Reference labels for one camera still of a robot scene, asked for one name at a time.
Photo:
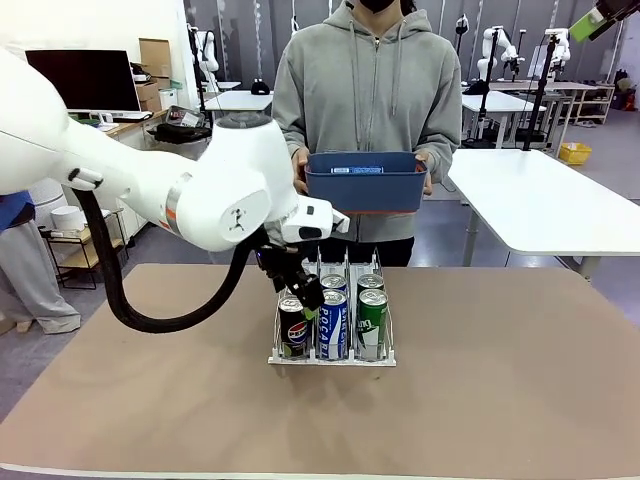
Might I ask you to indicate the white background table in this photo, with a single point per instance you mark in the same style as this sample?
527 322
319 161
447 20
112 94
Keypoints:
240 99
500 102

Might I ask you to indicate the white storage bin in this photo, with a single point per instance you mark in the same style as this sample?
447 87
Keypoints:
168 98

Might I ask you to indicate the small cardboard box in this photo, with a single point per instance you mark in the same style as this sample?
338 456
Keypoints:
148 95

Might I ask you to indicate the black cap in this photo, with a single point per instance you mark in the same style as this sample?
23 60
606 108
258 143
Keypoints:
260 88

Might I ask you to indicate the tray of snack packets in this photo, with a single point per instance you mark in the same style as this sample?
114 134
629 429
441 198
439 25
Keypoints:
182 116

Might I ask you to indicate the person in grey trousers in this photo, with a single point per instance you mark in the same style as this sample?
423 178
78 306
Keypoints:
30 280

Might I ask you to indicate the person's right hand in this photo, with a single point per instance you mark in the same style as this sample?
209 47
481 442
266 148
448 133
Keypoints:
301 170

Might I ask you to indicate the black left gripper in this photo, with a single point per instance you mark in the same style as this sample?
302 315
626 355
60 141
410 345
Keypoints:
282 262

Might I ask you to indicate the green soda can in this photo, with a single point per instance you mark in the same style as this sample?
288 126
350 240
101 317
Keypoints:
372 330
370 281

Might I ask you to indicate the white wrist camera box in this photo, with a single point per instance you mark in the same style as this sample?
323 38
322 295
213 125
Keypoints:
312 220

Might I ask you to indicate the large white table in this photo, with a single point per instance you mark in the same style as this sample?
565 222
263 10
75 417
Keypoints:
575 210

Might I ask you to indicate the blue plastic bin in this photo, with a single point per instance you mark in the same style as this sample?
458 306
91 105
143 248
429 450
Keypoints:
365 192

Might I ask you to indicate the tall cardboard box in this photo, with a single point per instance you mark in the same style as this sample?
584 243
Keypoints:
155 57

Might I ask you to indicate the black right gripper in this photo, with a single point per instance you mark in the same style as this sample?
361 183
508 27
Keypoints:
622 7

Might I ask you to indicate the person's left hand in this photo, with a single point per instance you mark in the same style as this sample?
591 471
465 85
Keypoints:
428 175

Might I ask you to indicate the person in grey hoodie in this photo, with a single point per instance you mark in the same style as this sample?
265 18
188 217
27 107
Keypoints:
370 90

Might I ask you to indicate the black bag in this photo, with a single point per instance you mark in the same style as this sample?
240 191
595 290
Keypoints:
180 131

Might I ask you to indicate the black camera stand pole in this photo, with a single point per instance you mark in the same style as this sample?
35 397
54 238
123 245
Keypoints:
487 80
539 95

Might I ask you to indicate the white cylindrical air purifier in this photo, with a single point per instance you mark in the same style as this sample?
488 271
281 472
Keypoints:
50 197

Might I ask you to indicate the right forearm in grey sleeve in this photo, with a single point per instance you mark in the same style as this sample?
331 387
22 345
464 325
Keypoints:
285 140

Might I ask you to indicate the left forearm in grey sleeve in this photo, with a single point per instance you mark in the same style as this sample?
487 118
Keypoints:
445 150

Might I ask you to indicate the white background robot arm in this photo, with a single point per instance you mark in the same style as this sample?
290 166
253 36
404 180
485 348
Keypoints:
486 67
210 50
562 50

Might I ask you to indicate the wooden shelf table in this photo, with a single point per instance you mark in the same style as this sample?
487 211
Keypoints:
575 86

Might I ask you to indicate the black Pepsi can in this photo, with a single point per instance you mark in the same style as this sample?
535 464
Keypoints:
292 332

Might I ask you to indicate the small black wood shelf rack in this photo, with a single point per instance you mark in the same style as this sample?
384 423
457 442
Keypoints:
75 257

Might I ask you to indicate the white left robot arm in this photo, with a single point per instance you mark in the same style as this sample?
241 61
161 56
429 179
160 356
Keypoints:
150 175

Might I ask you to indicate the red bag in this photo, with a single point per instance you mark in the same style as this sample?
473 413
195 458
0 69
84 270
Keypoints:
629 100

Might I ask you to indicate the white round pot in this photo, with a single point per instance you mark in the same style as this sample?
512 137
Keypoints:
65 218

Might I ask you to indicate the yellow plastic crate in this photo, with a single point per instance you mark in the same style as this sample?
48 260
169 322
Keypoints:
575 154

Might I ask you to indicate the black computer monitor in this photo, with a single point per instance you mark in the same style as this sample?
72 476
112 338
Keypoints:
100 80

